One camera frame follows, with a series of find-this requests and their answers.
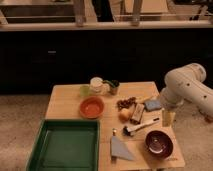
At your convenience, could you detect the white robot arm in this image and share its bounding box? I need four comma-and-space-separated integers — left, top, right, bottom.
158, 63, 213, 123

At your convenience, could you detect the blue sponge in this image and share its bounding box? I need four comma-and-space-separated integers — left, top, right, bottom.
144, 100, 162, 111

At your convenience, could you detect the light green cup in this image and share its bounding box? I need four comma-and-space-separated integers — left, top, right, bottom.
80, 85, 90, 97

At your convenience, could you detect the dark cup with plant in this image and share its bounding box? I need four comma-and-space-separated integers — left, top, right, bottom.
103, 80, 120, 95

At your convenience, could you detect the blue folded cloth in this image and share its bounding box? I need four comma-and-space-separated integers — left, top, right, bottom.
110, 136, 134, 161

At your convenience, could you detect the dark purple bowl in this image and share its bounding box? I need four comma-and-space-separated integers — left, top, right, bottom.
145, 130, 173, 159

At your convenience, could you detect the orange bowl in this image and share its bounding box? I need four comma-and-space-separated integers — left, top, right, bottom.
79, 96, 104, 119

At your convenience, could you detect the brown rectangular block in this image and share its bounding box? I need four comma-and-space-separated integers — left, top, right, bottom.
130, 104, 144, 124

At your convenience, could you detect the white dish brush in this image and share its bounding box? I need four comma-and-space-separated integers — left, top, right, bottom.
123, 118, 159, 136

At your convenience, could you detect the white cup stack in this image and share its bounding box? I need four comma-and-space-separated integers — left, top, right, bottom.
90, 77, 103, 93

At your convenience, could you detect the orange fruit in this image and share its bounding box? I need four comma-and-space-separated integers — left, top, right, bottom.
119, 108, 131, 121

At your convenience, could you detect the brown grape bunch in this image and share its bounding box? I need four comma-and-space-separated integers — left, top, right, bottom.
117, 97, 136, 110

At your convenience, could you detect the green plastic tray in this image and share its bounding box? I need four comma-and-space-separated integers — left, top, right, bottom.
26, 119, 100, 171

